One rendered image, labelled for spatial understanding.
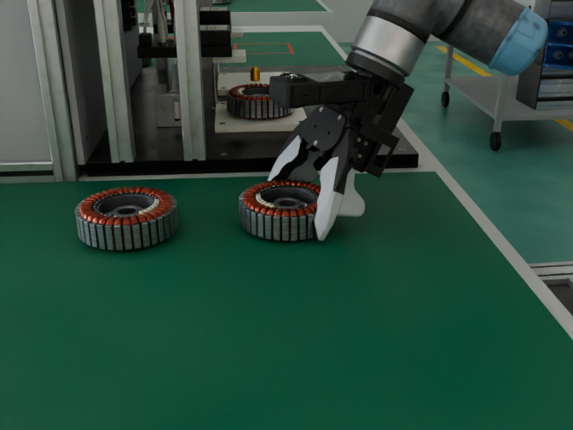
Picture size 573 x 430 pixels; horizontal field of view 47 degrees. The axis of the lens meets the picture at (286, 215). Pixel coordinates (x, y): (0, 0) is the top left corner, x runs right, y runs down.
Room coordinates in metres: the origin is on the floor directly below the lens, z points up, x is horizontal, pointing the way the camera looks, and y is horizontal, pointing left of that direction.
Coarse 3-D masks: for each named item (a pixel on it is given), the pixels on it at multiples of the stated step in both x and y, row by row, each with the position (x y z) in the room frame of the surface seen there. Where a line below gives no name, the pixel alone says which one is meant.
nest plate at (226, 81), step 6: (276, 72) 1.40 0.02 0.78; (282, 72) 1.40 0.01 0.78; (288, 72) 1.40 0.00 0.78; (222, 78) 1.34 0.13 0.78; (228, 78) 1.34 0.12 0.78; (234, 78) 1.34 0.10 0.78; (240, 78) 1.34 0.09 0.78; (246, 78) 1.34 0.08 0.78; (264, 78) 1.34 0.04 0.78; (222, 84) 1.28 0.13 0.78; (228, 84) 1.28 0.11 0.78; (234, 84) 1.28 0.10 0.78; (240, 84) 1.28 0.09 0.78; (222, 90) 1.25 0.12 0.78
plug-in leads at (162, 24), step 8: (152, 0) 1.05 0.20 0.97; (160, 0) 1.09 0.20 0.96; (160, 8) 1.09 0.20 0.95; (144, 16) 1.05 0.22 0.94; (160, 16) 1.05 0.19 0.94; (144, 24) 1.05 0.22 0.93; (160, 24) 1.05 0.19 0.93; (144, 32) 1.05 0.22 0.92; (160, 32) 1.05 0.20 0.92; (144, 40) 1.04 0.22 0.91; (160, 40) 1.05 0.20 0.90; (176, 40) 1.05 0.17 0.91
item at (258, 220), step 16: (256, 192) 0.72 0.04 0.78; (272, 192) 0.73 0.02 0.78; (288, 192) 0.74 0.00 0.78; (304, 192) 0.73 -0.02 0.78; (320, 192) 0.72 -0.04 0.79; (240, 208) 0.69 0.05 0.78; (256, 208) 0.67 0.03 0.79; (272, 208) 0.67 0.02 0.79; (288, 208) 0.67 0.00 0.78; (304, 208) 0.67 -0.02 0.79; (240, 224) 0.69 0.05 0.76; (256, 224) 0.66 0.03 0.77; (272, 224) 0.66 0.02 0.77; (288, 224) 0.65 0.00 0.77; (304, 224) 0.66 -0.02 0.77; (288, 240) 0.65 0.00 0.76
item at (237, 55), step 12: (204, 36) 1.05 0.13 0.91; (216, 36) 1.05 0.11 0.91; (228, 36) 1.05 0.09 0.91; (144, 48) 1.04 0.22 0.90; (156, 48) 1.04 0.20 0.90; (168, 48) 1.04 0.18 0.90; (204, 48) 1.04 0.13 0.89; (216, 48) 1.05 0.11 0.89; (228, 48) 1.05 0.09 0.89; (168, 60) 1.05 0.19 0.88; (216, 60) 1.05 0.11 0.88; (228, 60) 1.05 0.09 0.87; (240, 60) 1.05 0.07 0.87; (168, 72) 1.05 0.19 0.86; (168, 84) 1.05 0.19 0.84
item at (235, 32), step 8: (200, 8) 1.33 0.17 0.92; (208, 8) 1.33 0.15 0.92; (216, 8) 1.33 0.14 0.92; (224, 8) 1.33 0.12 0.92; (200, 16) 1.29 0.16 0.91; (208, 16) 1.29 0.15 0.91; (216, 16) 1.29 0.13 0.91; (224, 16) 1.29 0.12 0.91; (168, 24) 1.28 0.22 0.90; (200, 24) 1.28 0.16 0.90; (208, 24) 1.29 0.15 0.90; (216, 24) 1.29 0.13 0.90; (224, 24) 1.29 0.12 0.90; (168, 32) 1.28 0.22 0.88; (232, 32) 1.29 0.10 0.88; (240, 32) 1.29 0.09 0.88
